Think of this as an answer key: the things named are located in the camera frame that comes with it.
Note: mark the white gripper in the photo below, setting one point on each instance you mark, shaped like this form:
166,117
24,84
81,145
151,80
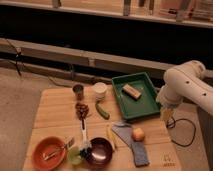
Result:
166,113

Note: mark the silver fork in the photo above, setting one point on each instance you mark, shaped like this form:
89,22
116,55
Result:
65,146

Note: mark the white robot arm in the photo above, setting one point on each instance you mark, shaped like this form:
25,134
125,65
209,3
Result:
184,81

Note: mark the green tray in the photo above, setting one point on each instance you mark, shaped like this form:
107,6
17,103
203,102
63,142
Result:
132,108

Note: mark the orange peach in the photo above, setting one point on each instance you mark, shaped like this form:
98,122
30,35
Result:
138,134

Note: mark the tan sponge block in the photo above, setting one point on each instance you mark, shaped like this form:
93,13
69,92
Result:
131,91

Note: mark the blue-grey cloth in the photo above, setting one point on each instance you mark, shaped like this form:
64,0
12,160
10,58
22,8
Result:
124,131

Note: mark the yellow banana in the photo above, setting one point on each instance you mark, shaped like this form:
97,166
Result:
111,137

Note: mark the green cucumber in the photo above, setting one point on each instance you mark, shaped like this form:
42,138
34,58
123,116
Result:
101,111

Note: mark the white cup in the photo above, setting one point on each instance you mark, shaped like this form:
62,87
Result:
100,90

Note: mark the dark purple bowl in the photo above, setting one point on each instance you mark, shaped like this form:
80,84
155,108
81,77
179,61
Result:
100,154

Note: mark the brown-headed spatula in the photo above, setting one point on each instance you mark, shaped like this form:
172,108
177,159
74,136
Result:
81,112

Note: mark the wooden cutting board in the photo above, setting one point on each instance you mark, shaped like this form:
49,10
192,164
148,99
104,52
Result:
56,117

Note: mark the metal cup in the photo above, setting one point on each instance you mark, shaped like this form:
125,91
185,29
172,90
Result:
78,90

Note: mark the green small cup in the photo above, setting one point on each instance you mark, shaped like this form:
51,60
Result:
73,155

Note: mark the orange bowl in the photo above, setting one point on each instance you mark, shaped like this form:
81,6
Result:
48,145

